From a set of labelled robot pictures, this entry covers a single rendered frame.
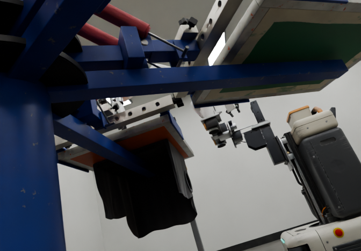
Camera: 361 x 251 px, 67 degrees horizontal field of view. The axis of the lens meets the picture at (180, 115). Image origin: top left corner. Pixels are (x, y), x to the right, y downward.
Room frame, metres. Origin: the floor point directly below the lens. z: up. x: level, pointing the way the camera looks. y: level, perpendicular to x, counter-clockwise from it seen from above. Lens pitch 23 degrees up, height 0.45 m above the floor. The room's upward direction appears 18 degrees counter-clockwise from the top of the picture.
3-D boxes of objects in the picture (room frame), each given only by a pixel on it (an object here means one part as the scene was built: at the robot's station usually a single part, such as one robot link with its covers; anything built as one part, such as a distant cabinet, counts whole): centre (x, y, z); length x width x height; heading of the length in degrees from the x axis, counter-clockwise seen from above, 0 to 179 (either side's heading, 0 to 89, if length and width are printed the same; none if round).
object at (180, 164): (1.65, 0.13, 0.77); 0.46 x 0.09 x 0.36; 175
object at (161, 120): (1.61, 0.32, 0.97); 0.79 x 0.58 x 0.04; 175
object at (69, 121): (1.18, 0.35, 0.89); 1.24 x 0.06 x 0.06; 175
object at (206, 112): (1.84, -0.22, 1.21); 0.16 x 0.13 x 0.15; 81
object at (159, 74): (0.83, -0.16, 0.90); 1.24 x 0.06 x 0.06; 115
